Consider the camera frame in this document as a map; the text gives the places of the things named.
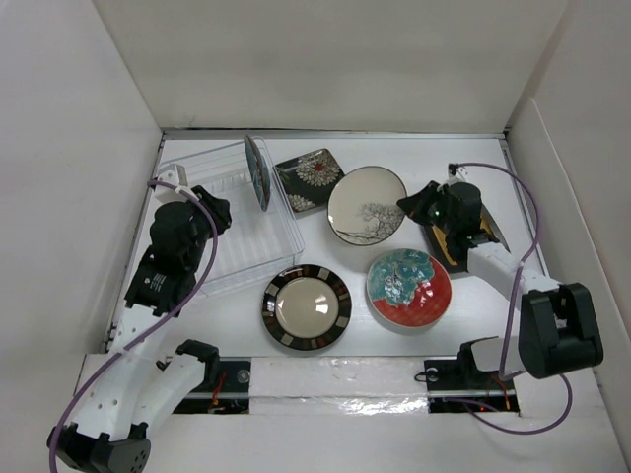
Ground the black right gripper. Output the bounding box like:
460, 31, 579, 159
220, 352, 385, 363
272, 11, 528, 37
395, 180, 456, 236

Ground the cream round plate tree design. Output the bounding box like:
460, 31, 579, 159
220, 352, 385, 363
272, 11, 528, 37
327, 166, 407, 246

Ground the blue round plate brown rim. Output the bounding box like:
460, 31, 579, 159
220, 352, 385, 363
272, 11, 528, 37
244, 135, 270, 212

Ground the round plate black checkered rim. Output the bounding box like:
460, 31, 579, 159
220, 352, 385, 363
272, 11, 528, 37
260, 264, 352, 352

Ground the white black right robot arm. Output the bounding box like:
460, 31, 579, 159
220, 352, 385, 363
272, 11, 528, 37
397, 178, 604, 387

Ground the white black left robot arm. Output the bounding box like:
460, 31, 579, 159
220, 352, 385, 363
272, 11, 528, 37
47, 179, 232, 472

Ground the clear plastic dish rack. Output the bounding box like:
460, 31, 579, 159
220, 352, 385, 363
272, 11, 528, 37
159, 136, 305, 296

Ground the square yellow plate dark rim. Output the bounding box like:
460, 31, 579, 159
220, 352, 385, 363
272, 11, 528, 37
423, 206, 510, 274

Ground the red teal round plate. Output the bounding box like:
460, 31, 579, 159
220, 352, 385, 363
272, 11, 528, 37
365, 248, 453, 334

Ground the black square floral plate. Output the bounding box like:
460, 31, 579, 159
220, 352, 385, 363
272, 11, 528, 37
275, 148, 345, 213

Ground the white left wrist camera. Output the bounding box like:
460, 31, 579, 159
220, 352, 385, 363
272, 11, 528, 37
154, 165, 189, 204

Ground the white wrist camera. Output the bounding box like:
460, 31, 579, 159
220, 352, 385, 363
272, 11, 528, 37
448, 163, 467, 182
154, 165, 189, 204

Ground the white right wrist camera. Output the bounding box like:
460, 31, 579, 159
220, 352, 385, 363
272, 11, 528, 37
448, 163, 467, 182

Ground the aluminium frame rail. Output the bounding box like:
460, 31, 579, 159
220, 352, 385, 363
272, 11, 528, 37
163, 127, 506, 140

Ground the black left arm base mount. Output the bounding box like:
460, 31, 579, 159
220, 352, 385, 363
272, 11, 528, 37
174, 358, 251, 415

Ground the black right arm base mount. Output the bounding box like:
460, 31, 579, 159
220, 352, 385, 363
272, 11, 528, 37
414, 359, 520, 414

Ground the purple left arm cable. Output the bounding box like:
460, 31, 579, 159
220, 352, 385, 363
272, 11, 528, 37
47, 179, 220, 473

